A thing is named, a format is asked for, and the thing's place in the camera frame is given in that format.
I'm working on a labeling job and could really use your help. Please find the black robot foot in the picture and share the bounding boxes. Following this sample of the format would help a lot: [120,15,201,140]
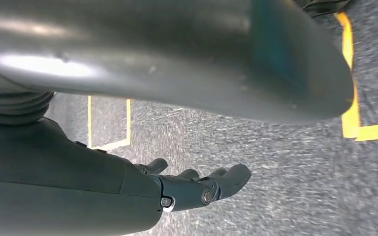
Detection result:
[301,0,353,18]

